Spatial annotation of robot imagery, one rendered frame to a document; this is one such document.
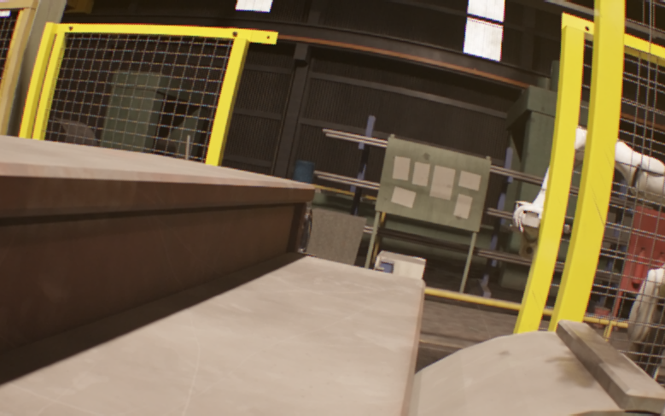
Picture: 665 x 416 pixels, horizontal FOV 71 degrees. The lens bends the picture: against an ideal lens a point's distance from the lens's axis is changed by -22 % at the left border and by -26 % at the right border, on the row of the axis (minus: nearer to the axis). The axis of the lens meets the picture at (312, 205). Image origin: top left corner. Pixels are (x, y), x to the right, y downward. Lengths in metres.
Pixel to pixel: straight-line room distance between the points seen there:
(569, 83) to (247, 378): 1.16
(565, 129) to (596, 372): 1.02
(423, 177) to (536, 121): 3.42
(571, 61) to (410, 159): 6.85
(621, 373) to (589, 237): 0.65
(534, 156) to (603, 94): 9.69
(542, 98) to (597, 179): 9.90
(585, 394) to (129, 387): 0.18
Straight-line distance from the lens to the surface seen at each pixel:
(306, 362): 0.23
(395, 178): 8.05
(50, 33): 2.84
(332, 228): 7.85
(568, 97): 1.28
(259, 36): 2.32
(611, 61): 0.95
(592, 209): 0.90
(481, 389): 0.28
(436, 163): 8.05
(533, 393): 0.26
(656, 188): 1.53
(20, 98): 2.98
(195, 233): 0.31
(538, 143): 10.64
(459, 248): 9.01
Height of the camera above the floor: 1.34
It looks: 3 degrees down
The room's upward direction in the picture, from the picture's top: 11 degrees clockwise
